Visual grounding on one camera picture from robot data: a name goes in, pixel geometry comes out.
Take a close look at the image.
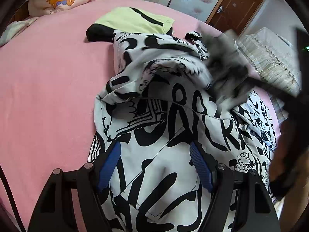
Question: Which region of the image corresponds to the person's right hand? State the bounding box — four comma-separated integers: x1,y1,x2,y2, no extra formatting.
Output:
269,119,308,231

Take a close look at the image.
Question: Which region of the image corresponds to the brown wooden door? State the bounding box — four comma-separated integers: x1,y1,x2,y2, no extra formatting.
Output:
206,0,263,35

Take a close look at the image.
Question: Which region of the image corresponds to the black white graffiti jacket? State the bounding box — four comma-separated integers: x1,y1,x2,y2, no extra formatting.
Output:
88,30,276,231

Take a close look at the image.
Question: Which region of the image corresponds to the light cloth at bedside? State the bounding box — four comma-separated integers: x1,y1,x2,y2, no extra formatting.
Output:
0,17,39,47

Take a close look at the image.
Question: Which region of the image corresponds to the pink bed sheet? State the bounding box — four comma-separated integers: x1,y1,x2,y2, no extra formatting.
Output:
1,0,221,231

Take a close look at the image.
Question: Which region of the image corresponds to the yellow-green black folded garment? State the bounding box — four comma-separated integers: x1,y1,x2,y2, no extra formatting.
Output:
86,7,175,43

